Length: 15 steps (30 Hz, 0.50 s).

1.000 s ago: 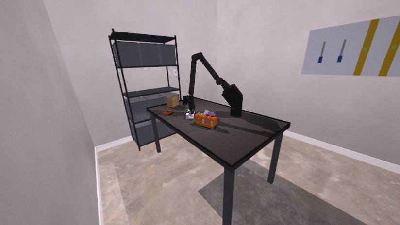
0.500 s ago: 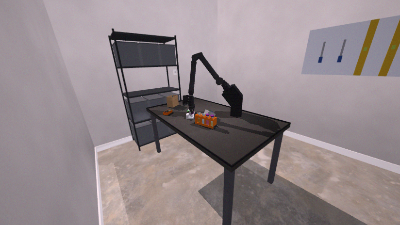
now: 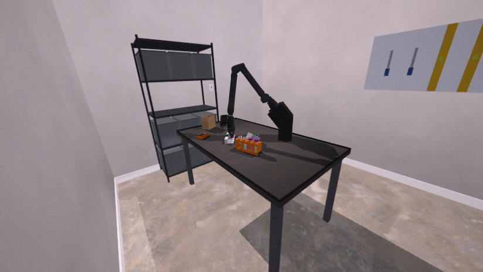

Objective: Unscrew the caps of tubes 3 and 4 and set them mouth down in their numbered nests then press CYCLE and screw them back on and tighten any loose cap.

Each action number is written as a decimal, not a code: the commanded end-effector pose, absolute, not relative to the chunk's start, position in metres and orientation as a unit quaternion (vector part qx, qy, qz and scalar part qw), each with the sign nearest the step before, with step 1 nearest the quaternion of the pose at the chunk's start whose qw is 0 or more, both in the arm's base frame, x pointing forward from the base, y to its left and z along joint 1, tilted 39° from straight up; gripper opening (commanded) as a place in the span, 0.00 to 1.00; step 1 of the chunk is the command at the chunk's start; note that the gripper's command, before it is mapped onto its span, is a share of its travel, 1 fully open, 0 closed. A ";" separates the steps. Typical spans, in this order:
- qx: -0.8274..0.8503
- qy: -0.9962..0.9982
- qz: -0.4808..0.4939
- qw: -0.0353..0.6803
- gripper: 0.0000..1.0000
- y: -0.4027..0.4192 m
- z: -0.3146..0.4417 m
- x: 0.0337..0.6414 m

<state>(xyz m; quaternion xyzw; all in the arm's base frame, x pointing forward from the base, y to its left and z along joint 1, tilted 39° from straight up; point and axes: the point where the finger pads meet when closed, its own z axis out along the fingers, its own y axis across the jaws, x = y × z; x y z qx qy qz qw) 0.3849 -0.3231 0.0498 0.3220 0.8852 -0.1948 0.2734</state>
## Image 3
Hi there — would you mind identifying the small brown cardboard box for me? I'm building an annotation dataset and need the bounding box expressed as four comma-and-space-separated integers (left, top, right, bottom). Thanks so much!
201, 115, 216, 130

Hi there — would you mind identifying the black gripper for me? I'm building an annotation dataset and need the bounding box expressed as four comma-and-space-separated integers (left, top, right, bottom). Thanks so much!
227, 122, 235, 137

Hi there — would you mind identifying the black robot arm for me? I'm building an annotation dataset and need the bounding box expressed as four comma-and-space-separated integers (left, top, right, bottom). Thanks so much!
220, 63, 281, 128

